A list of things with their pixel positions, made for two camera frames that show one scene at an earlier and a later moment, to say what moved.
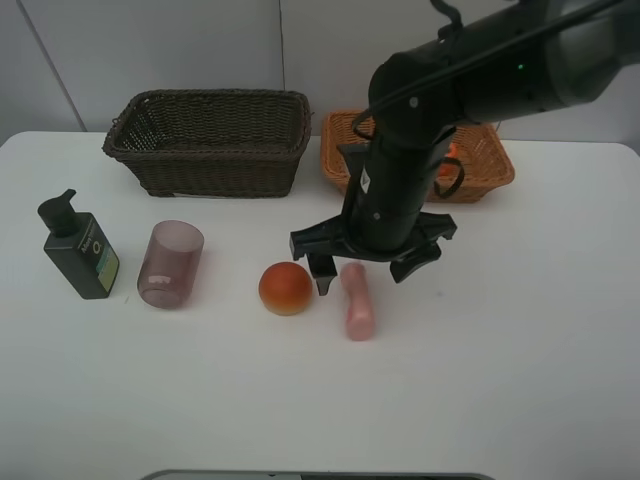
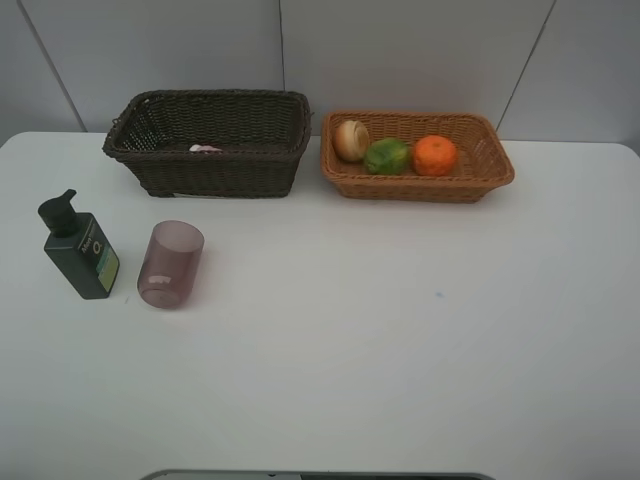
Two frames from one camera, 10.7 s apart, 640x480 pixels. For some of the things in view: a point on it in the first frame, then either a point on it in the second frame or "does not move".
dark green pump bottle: x=78 y=247 does not move
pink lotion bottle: x=360 y=316 -> x=197 y=147
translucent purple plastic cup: x=170 y=264 does not move
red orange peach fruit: x=285 y=288 -> x=351 y=140
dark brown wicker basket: x=213 y=143 does not move
